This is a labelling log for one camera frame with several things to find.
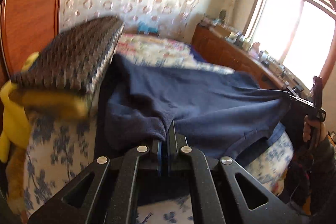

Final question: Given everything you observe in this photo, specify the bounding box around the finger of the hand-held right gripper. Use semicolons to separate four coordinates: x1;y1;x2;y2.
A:
282;91;315;109

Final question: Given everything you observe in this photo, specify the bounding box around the person's right forearm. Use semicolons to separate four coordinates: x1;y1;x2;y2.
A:
311;132;336;215

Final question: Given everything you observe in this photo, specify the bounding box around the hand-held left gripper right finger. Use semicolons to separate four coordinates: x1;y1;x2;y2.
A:
167;120;297;224

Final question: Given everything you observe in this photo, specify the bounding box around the pink floral bedsheet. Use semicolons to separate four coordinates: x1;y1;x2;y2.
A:
115;34;235;75

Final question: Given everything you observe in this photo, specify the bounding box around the wooden frame window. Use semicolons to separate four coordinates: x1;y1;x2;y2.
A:
243;0;336;83

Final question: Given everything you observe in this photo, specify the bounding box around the blue plastic bag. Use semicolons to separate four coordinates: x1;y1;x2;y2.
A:
138;23;159;35

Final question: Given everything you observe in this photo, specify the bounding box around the circle pattern dark pillow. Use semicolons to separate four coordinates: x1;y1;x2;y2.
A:
12;15;125;101

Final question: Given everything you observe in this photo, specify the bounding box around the wooden louvered wardrobe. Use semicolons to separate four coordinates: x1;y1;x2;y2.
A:
0;0;71;83

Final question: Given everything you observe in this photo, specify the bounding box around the long wooden cabinet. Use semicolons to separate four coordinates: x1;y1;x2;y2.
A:
192;23;313;98

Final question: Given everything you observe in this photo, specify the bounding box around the dark plaid cloth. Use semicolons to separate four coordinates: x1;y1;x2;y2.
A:
278;148;315;214

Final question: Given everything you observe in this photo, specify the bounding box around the navy bed sheet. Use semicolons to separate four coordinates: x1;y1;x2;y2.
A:
189;46;208;63

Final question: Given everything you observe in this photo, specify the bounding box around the person's right hand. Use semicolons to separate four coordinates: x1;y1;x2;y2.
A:
302;115;328;149

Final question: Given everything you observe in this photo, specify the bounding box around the navy printed t-shirt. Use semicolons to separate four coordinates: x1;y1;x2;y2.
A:
101;53;292;159

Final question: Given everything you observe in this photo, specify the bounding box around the yellow plush toy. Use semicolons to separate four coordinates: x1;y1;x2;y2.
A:
0;52;90;215

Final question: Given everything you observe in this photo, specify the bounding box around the blue floral white bed cover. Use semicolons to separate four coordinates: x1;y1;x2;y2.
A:
24;109;294;224

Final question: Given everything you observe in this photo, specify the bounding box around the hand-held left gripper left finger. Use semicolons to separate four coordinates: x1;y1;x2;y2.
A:
28;139;163;224

